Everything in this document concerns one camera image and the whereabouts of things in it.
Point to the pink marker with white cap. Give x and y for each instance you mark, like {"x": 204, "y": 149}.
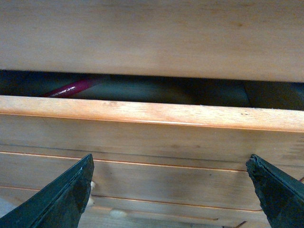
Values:
{"x": 72, "y": 88}

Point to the round wooden drawer knob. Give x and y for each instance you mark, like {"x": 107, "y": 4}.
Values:
{"x": 115, "y": 213}

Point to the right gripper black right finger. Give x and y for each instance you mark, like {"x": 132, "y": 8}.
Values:
{"x": 281, "y": 196}

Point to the wooden nightstand cabinet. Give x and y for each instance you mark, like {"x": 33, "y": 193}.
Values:
{"x": 257, "y": 40}

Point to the wooden top drawer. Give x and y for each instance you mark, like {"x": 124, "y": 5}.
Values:
{"x": 164, "y": 148}

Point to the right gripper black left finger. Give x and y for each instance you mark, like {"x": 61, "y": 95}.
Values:
{"x": 60, "y": 204}

